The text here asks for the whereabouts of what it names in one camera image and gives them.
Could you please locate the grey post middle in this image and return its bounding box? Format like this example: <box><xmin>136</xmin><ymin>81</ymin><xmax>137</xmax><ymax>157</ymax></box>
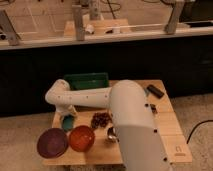
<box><xmin>72</xmin><ymin>5</ymin><xmax>85</xmax><ymax>41</ymax></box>

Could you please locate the purple bowl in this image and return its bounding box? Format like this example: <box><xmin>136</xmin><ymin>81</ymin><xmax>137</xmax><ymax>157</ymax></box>
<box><xmin>37</xmin><ymin>128</ymin><xmax>68</xmax><ymax>159</ymax></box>

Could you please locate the red bowl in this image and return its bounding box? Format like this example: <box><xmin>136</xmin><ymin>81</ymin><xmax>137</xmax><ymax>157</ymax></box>
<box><xmin>69</xmin><ymin>125</ymin><xmax>95</xmax><ymax>152</ymax></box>

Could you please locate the green plastic tray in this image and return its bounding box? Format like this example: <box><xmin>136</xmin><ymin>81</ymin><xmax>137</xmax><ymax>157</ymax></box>
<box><xmin>63</xmin><ymin>72</ymin><xmax>109</xmax><ymax>90</ymax></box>

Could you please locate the grey post left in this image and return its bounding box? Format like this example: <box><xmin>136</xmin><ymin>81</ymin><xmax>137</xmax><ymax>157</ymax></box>
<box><xmin>0</xmin><ymin>10</ymin><xmax>19</xmax><ymax>46</ymax></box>

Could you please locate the green sponge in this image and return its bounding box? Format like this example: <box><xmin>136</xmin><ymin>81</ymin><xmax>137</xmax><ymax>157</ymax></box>
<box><xmin>62</xmin><ymin>115</ymin><xmax>74</xmax><ymax>131</ymax></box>

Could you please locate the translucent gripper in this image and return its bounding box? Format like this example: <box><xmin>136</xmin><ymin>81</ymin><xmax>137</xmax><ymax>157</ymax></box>
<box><xmin>60</xmin><ymin>106</ymin><xmax>77</xmax><ymax>119</ymax></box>

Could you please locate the dark grapes bunch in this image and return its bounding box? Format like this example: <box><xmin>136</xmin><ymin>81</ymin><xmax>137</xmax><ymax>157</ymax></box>
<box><xmin>91</xmin><ymin>112</ymin><xmax>111</xmax><ymax>129</ymax></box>

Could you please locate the black rectangular block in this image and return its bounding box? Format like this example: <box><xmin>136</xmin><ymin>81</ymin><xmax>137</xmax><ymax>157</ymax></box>
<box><xmin>147</xmin><ymin>84</ymin><xmax>164</xmax><ymax>98</ymax></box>

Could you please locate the round dark object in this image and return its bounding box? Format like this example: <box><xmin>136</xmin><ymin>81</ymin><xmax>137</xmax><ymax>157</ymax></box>
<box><xmin>150</xmin><ymin>104</ymin><xmax>157</xmax><ymax>114</ymax></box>

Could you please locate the grey post right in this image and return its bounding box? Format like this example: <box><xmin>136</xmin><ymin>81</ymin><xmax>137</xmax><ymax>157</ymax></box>
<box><xmin>165</xmin><ymin>0</ymin><xmax>185</xmax><ymax>35</ymax></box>

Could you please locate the metal cup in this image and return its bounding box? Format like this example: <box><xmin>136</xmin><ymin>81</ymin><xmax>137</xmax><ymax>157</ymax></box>
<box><xmin>107</xmin><ymin>127</ymin><xmax>117</xmax><ymax>142</ymax></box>

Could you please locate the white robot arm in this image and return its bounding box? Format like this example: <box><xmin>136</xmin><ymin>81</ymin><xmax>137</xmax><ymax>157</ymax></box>
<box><xmin>45</xmin><ymin>79</ymin><xmax>173</xmax><ymax>171</ymax></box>

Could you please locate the black cable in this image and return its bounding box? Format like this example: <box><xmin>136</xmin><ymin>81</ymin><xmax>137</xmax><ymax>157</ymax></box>
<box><xmin>186</xmin><ymin>119</ymin><xmax>213</xmax><ymax>145</ymax></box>

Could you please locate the grey post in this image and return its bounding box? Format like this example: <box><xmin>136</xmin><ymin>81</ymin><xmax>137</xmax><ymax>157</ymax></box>
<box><xmin>165</xmin><ymin>0</ymin><xmax>185</xmax><ymax>35</ymax></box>
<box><xmin>0</xmin><ymin>10</ymin><xmax>19</xmax><ymax>46</ymax></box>
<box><xmin>72</xmin><ymin>5</ymin><xmax>85</xmax><ymax>41</ymax></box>

